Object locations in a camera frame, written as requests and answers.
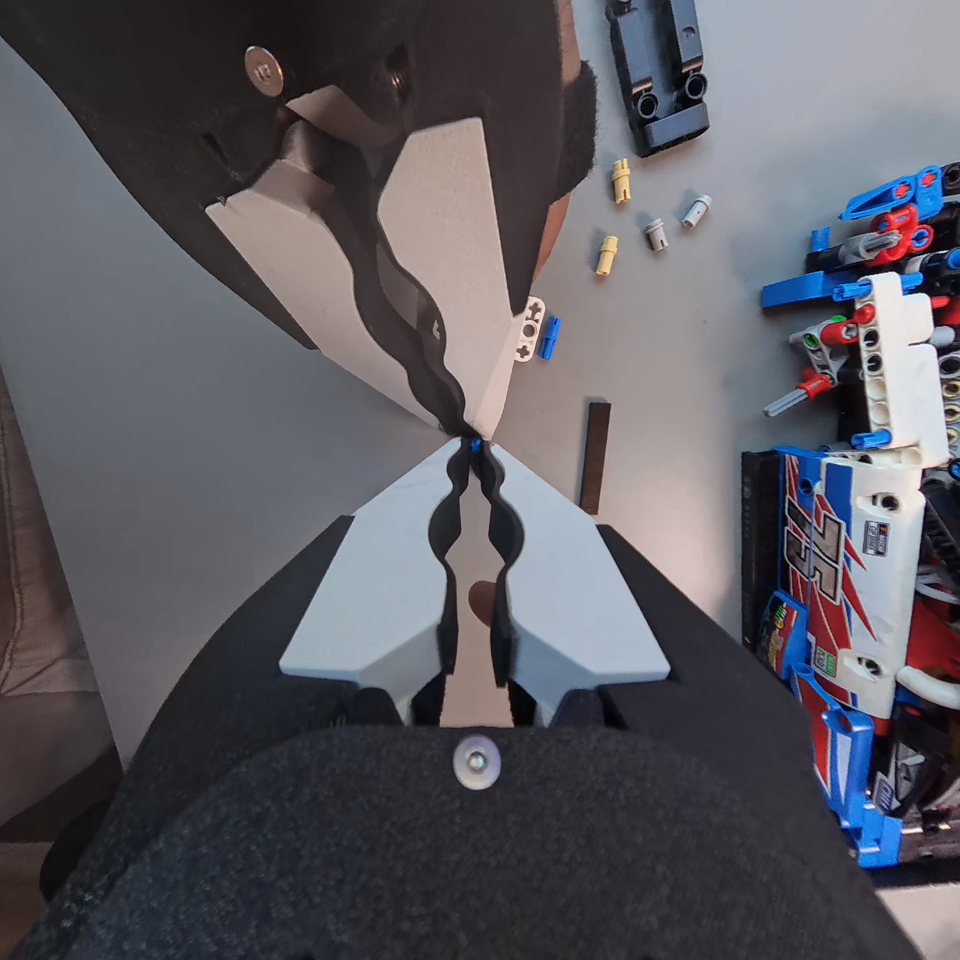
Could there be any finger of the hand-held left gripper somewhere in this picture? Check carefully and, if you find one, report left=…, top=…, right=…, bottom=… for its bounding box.
left=204, top=161, right=470, bottom=438
left=375, top=116, right=535, bottom=442

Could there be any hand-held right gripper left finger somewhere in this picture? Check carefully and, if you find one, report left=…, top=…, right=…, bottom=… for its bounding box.
left=279, top=438, right=466, bottom=723

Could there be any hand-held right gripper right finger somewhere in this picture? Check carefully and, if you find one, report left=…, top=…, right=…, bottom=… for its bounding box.
left=480, top=441, right=672, bottom=727

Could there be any person's left hand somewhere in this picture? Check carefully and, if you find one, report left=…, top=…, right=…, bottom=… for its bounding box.
left=532, top=189, right=575, bottom=282

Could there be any dark flat long tile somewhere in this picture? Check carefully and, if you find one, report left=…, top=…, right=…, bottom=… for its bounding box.
left=578, top=401, right=613, bottom=517

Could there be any toy brick race car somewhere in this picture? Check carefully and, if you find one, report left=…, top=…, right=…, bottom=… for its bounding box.
left=741, top=161, right=960, bottom=871

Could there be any white curved frame brick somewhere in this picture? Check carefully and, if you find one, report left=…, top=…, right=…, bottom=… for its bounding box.
left=513, top=296, right=546, bottom=363

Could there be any black rectangular frame brick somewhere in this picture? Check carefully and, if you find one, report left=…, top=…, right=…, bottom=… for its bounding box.
left=604, top=0, right=711, bottom=159

